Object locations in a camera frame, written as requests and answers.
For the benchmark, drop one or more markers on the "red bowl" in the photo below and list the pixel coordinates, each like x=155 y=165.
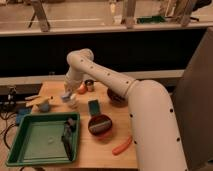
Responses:
x=98 y=119

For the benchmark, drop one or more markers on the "dark purple bowl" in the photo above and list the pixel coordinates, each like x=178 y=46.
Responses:
x=116 y=99

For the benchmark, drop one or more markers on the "brush in red bowl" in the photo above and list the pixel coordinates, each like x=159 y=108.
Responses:
x=100 y=127

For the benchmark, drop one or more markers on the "black tool in tray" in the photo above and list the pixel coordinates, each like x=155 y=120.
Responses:
x=69 y=128

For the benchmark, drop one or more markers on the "grey blue towel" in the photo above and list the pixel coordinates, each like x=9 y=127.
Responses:
x=65 y=97

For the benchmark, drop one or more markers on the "white paper cup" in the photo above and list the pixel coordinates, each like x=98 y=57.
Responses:
x=72 y=101

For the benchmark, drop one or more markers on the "green sponge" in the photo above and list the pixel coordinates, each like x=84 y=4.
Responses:
x=94 y=107

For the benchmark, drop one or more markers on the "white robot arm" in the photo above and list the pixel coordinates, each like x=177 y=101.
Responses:
x=154 y=125

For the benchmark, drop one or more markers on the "orange fruit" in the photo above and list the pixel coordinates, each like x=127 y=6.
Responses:
x=82 y=89

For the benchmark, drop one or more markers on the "green object on shelf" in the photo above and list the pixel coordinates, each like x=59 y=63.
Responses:
x=150 y=19

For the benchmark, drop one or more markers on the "blue box at table edge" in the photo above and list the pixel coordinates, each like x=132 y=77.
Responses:
x=20 y=114

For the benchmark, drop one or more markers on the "small metal can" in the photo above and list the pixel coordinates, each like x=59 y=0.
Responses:
x=89 y=85

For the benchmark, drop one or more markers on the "green plastic tray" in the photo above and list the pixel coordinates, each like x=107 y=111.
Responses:
x=38 y=140

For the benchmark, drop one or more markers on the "orange carrot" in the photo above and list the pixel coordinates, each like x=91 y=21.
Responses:
x=122 y=147

